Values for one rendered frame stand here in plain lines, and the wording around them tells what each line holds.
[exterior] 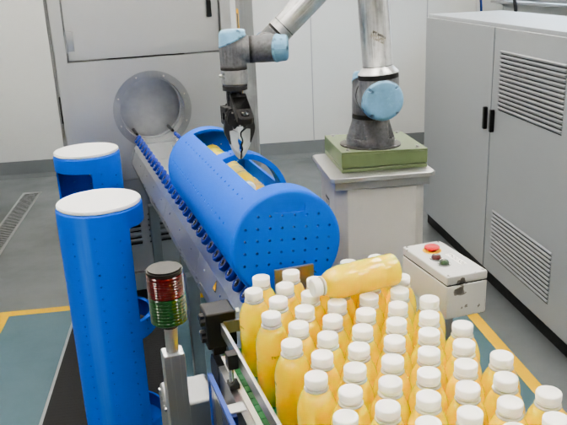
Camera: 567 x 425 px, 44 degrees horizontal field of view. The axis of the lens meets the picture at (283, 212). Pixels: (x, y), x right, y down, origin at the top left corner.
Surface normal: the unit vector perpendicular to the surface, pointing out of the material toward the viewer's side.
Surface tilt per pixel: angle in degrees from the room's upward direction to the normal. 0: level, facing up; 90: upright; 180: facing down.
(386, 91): 97
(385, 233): 90
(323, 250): 90
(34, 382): 0
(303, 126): 90
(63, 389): 0
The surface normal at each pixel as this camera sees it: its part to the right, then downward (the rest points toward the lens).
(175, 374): 0.32, 0.29
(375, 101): 0.07, 0.43
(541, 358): -0.04, -0.95
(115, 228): 0.53, 0.25
